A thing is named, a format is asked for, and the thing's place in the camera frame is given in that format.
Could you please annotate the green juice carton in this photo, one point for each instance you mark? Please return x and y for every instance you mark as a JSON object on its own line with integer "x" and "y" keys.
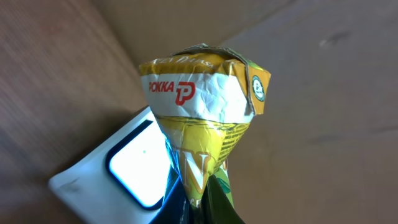
{"x": 203, "y": 99}

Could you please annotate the white barcode scanner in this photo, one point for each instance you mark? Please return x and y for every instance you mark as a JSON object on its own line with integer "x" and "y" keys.
{"x": 123, "y": 180}

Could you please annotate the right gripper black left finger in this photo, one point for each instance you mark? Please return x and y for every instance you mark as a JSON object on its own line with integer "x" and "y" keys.
{"x": 175, "y": 209}

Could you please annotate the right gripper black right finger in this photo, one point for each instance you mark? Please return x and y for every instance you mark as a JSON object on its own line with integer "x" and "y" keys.
{"x": 216, "y": 207}

